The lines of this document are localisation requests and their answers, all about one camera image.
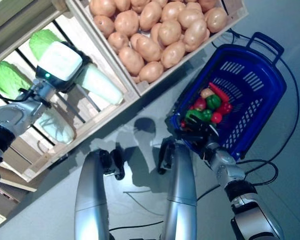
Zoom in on black robot foot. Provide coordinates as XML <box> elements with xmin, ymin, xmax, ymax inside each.
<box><xmin>156</xmin><ymin>141</ymin><xmax>176</xmax><ymax>175</ymax></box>
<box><xmin>99</xmin><ymin>148</ymin><xmax>126</xmax><ymax>181</ymax></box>

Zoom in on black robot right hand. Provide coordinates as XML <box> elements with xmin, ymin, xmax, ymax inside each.
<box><xmin>175</xmin><ymin>116</ymin><xmax>219</xmax><ymax>152</ymax></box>

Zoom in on wooden slatted crate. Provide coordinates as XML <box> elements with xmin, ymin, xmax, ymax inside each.
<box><xmin>0</xmin><ymin>9</ymin><xmax>141</xmax><ymax>183</ymax></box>

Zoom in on red orange carrot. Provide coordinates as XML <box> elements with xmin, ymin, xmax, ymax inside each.
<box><xmin>208</xmin><ymin>81</ymin><xmax>231</xmax><ymax>104</ymax></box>

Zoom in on wooden potato crate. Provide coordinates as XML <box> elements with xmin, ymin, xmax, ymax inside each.
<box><xmin>64</xmin><ymin>0</ymin><xmax>250</xmax><ymax>98</ymax></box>

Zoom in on black floor cable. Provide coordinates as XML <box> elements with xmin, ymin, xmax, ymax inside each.
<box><xmin>197</xmin><ymin>28</ymin><xmax>300</xmax><ymax>201</ymax></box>
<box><xmin>108</xmin><ymin>219</ymin><xmax>166</xmax><ymax>233</ymax></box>

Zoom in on napa cabbage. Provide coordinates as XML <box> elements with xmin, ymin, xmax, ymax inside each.
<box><xmin>0</xmin><ymin>61</ymin><xmax>76</xmax><ymax>145</ymax></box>
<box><xmin>28</xmin><ymin>29</ymin><xmax>124</xmax><ymax>105</ymax></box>

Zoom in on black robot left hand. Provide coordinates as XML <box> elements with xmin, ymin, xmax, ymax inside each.
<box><xmin>64</xmin><ymin>48</ymin><xmax>93</xmax><ymax>94</ymax></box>

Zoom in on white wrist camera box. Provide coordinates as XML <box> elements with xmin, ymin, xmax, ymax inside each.
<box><xmin>34</xmin><ymin>41</ymin><xmax>84</xmax><ymax>92</ymax></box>

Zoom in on blue plastic shopping basket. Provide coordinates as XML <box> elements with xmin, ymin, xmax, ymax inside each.
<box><xmin>166</xmin><ymin>31</ymin><xmax>288</xmax><ymax>161</ymax></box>

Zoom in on red tomato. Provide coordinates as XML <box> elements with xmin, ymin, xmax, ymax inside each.
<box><xmin>192</xmin><ymin>97</ymin><xmax>208</xmax><ymax>111</ymax></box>
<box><xmin>210</xmin><ymin>111</ymin><xmax>224</xmax><ymax>124</ymax></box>

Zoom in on thin pale floor wire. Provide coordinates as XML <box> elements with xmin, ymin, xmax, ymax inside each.
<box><xmin>123</xmin><ymin>190</ymin><xmax>163</xmax><ymax>216</ymax></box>

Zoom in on black robot left foot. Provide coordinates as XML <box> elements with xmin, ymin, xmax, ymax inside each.
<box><xmin>99</xmin><ymin>148</ymin><xmax>126</xmax><ymax>181</ymax></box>

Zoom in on wooden display stand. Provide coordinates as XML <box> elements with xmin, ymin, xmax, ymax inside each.
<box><xmin>0</xmin><ymin>0</ymin><xmax>73</xmax><ymax>35</ymax></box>

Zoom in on black robot right foot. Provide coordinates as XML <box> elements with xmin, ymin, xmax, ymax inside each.
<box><xmin>156</xmin><ymin>141</ymin><xmax>176</xmax><ymax>175</ymax></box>

